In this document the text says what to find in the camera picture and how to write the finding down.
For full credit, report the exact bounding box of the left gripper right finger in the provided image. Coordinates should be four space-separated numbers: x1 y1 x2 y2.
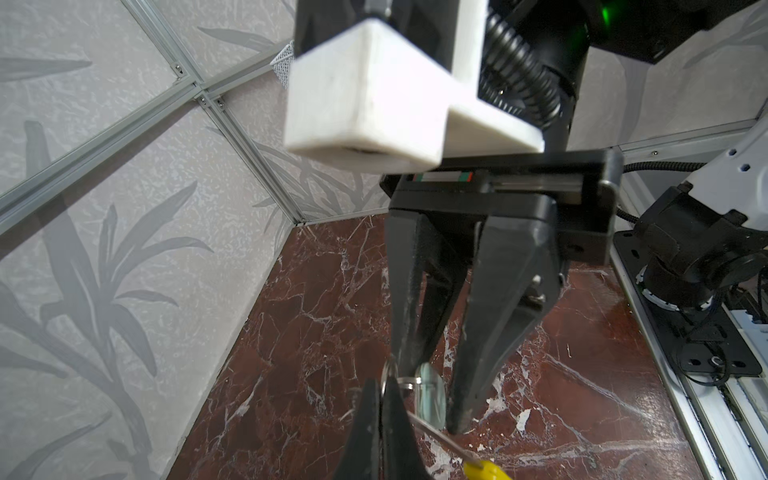
381 377 431 480

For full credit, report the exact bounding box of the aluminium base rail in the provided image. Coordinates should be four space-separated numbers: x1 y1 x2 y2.
608 119 768 480

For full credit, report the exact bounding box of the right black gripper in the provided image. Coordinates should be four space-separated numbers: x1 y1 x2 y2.
383 149 623 434

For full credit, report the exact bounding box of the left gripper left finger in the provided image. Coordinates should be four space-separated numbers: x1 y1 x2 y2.
333 379 381 480

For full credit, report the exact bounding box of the key with teal cap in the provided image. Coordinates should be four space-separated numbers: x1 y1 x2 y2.
415 362 447 430

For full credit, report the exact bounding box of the white wire basket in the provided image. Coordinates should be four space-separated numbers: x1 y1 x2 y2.
270 40 294 89

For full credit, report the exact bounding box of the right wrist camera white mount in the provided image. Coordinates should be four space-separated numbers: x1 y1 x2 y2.
283 1 545 174

